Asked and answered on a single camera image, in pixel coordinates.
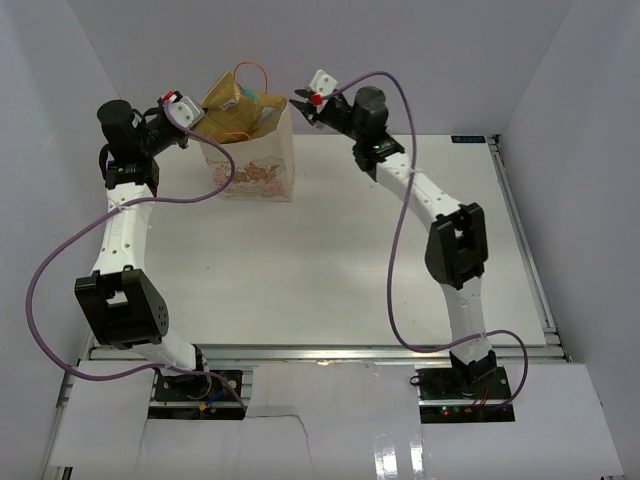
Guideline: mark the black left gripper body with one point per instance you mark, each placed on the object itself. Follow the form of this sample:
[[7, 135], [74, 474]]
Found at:
[[156, 136]]

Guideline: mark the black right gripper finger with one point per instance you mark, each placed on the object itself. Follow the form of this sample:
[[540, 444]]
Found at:
[[307, 110], [303, 93]]

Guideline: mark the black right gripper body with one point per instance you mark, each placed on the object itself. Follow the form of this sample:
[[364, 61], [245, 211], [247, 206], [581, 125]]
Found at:
[[339, 116]]

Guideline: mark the large brown snack bag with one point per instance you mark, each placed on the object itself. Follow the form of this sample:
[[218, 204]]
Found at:
[[234, 113]]

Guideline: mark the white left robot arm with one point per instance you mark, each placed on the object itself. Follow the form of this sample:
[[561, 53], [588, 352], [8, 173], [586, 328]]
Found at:
[[123, 307]]

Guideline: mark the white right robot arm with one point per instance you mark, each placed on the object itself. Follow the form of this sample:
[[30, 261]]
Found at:
[[456, 248]]

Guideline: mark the printed paper gift bag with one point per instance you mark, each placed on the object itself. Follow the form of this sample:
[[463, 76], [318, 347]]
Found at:
[[265, 166]]

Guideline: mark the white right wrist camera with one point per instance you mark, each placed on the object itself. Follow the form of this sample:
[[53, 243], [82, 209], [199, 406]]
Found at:
[[321, 85]]

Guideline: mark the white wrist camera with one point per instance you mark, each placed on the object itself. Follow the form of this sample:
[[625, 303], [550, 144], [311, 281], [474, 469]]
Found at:
[[186, 112], [321, 85]]

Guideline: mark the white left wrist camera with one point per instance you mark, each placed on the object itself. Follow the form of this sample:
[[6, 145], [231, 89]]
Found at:
[[186, 112]]

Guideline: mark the aluminium table frame rail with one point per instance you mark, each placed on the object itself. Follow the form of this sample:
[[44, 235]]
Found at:
[[282, 353]]

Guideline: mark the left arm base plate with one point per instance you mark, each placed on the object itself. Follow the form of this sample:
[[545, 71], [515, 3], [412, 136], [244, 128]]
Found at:
[[183, 397]]

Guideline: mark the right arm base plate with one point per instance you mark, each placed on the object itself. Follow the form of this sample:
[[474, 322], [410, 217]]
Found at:
[[443, 399]]

